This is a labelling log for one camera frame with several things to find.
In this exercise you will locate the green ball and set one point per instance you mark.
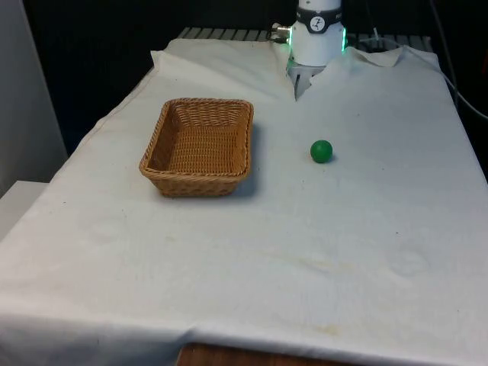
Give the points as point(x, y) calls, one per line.
point(321, 151)

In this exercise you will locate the wicker basket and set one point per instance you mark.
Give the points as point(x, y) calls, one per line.
point(202, 152)

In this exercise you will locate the pale grey cabinet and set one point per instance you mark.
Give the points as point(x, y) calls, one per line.
point(26, 95)

